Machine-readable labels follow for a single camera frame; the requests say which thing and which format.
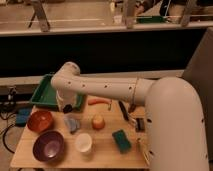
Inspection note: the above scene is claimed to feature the orange toy carrot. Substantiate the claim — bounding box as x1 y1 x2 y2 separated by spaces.
88 99 110 105

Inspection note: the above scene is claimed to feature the yellow orange toy fruit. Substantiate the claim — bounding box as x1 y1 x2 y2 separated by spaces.
92 115 105 130

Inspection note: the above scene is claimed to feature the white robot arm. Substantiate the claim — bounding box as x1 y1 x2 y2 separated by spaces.
51 62 209 171

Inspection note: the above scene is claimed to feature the red bowl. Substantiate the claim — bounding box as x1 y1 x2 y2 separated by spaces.
27 110 53 133

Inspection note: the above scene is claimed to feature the black cable on floor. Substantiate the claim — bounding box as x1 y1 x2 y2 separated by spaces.
0 99 18 154

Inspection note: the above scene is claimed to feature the green plastic tray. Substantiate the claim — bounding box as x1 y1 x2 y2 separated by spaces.
29 73 84 111

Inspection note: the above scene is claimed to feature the purple bowl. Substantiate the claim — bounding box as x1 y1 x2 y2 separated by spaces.
32 131 65 162

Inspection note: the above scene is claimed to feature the white cup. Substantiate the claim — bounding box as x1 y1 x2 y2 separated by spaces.
75 133 93 154

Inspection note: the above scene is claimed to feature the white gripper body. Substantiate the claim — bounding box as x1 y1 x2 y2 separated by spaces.
56 90 77 113

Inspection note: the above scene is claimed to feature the blue box on floor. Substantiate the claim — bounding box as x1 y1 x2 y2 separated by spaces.
15 108 31 126

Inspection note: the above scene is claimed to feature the green sponge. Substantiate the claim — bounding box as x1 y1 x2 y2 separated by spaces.
112 130 131 153

